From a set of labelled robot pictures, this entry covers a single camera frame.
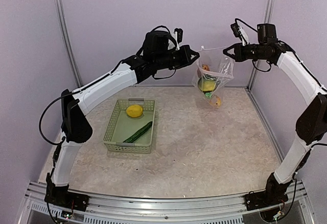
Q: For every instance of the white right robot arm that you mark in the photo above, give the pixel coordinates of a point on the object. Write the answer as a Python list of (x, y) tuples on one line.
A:
[(310, 126)]

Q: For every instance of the right aluminium frame post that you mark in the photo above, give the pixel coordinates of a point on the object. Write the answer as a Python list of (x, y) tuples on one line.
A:
[(267, 19)]

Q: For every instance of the dark green cucumber toy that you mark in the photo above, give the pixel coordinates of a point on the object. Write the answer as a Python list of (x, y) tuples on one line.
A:
[(138, 134)]

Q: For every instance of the beige perforated plastic basket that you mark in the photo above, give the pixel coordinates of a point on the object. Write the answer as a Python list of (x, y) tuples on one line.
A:
[(121, 126)]

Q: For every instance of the green bok choy toy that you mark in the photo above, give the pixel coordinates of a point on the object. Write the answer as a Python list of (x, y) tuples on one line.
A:
[(208, 95)]

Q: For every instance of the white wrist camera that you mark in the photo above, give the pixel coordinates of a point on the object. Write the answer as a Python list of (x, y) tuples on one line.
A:
[(240, 33), (178, 36)]

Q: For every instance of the aluminium frame post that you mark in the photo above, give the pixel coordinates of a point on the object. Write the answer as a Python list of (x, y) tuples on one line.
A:
[(267, 19), (67, 42)]

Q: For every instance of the yellow lemon toy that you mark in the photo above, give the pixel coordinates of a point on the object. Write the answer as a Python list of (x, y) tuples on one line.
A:
[(134, 111), (206, 85)]

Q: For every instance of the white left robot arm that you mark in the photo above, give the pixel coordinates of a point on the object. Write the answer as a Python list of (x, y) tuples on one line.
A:
[(75, 105)]

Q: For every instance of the left aluminium frame post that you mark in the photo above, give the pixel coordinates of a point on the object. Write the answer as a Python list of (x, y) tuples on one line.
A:
[(67, 42)]

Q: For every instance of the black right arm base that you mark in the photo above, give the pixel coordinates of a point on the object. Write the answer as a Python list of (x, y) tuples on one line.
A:
[(267, 198)]

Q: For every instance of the brown round cake toy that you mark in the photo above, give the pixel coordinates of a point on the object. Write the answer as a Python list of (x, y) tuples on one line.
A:
[(205, 67)]

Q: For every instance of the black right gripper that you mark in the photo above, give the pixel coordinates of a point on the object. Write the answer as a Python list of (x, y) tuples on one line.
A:
[(240, 56)]

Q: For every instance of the yellow lemon toy front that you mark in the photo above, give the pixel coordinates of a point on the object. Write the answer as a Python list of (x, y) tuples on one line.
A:
[(206, 85)]

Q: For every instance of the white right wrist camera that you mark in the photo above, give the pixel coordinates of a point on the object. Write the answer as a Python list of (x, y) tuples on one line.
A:
[(240, 33)]

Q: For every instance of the front aluminium rail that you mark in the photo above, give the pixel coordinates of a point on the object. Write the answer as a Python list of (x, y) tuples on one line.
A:
[(103, 208)]

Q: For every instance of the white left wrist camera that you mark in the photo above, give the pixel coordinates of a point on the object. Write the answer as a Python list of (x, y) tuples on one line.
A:
[(178, 36)]

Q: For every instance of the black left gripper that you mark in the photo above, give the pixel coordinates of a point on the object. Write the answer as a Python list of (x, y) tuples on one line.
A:
[(186, 51)]

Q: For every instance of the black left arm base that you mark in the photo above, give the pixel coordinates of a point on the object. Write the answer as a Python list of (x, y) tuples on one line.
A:
[(62, 197)]

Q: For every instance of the yellow lemon toy back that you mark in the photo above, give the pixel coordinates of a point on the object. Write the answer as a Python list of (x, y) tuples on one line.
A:
[(134, 111)]

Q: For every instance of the clear zip top bag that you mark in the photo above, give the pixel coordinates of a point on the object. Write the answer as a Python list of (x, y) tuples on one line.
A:
[(220, 67)]

